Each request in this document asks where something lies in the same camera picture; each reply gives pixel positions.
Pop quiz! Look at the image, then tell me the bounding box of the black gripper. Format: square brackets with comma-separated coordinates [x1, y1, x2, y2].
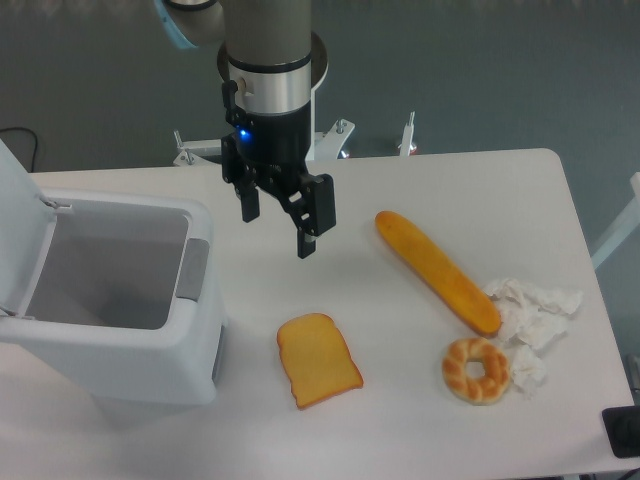
[221, 80, 335, 259]

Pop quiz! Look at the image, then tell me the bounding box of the white trash can lid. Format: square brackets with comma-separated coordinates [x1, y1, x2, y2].
[1, 145, 71, 317]

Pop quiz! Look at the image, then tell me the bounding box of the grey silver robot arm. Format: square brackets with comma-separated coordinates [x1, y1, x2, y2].
[160, 1, 336, 258]

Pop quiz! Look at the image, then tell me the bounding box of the white trash can body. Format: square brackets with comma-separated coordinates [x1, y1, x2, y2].
[1, 190, 227, 405]

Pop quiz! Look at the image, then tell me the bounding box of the long orange baguette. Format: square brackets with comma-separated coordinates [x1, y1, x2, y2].
[375, 211, 502, 336]

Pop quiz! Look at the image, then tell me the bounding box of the toast bread slice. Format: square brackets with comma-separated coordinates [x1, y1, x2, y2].
[276, 313, 364, 410]

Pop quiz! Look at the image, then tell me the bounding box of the crumpled white tissue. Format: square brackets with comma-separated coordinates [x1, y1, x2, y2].
[483, 278, 584, 398]

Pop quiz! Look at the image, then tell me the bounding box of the black device at edge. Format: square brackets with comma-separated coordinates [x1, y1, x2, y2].
[601, 405, 639, 458]

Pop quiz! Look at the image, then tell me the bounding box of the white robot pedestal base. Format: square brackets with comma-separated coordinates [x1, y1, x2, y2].
[173, 33, 356, 166]

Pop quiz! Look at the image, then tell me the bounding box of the black cable on floor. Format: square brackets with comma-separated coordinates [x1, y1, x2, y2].
[0, 126, 40, 174]

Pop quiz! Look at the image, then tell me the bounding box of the braided ring bread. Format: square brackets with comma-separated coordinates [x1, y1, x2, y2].
[441, 337, 510, 405]

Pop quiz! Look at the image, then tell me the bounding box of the white frame at right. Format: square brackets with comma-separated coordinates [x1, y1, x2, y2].
[591, 172, 639, 270]

